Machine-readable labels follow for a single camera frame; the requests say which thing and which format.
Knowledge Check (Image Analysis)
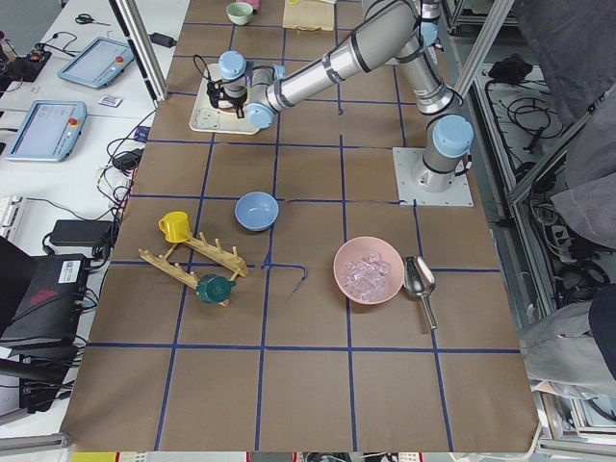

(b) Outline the black power adapter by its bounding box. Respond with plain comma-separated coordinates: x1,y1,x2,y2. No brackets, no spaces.
49,219,112,247

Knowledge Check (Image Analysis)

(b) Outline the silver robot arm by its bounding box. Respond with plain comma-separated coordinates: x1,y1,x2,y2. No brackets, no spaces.
206,1,474,193
419,0,441,47

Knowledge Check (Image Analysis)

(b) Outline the blue bowl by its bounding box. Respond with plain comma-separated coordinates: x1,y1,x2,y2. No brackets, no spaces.
235,192,279,232

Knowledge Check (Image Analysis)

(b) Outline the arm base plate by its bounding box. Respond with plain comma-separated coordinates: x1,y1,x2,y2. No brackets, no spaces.
393,147,474,207

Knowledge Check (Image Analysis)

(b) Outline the metal scoop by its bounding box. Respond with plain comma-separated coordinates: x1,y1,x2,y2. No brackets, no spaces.
403,256,438,330

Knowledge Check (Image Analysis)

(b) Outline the black computer box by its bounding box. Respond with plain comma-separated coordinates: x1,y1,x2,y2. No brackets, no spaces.
1,238,90,350

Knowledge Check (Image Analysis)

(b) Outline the teach pendant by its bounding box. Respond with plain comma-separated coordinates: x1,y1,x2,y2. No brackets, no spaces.
58,37,134,89
6,100,88,163

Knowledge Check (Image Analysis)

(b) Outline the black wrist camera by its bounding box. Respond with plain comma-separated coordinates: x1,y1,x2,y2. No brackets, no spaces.
206,81,225,109

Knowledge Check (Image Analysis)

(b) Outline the pink bowl with ice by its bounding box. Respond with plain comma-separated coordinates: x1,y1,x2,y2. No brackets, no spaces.
333,236,404,304

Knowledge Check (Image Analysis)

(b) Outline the near teach pendant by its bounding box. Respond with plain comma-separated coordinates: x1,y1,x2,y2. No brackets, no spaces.
6,100,88,163

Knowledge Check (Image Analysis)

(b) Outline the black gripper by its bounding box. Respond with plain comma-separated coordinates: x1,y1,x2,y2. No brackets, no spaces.
218,85,248,118

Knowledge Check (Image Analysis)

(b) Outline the far teach pendant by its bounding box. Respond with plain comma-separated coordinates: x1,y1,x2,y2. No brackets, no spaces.
58,37,134,89

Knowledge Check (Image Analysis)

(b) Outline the white rectangular tray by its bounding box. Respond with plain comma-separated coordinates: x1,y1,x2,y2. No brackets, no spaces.
189,62,260,135

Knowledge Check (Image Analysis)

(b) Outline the yellow mug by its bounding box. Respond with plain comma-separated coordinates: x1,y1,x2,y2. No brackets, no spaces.
158,211,193,244

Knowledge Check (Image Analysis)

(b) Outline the wooden mug rack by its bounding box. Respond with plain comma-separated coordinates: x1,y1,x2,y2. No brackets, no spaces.
138,231,250,308

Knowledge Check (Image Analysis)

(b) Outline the grey fabric cover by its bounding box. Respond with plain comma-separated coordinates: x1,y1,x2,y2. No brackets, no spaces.
513,1,615,248

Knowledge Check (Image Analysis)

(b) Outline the small card packet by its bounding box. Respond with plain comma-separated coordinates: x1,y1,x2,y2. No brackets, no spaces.
99,95,123,108

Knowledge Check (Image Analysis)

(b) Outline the aluminium frame post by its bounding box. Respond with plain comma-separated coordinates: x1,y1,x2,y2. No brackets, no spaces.
109,0,168,103

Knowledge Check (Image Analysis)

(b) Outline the dark green mug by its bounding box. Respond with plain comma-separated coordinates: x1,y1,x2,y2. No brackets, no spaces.
195,274,236,306

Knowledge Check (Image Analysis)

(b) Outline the green bowl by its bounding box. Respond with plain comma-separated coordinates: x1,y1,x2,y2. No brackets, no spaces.
226,1,254,26

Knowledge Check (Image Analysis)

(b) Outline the pink cloth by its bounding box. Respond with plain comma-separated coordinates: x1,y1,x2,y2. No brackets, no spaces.
247,0,261,11

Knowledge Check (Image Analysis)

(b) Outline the person in dark shirt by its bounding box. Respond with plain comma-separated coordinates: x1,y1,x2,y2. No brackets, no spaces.
519,284,615,399

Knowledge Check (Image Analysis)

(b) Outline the wooden cutting board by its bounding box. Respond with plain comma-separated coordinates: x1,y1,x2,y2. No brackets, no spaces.
283,0,335,31

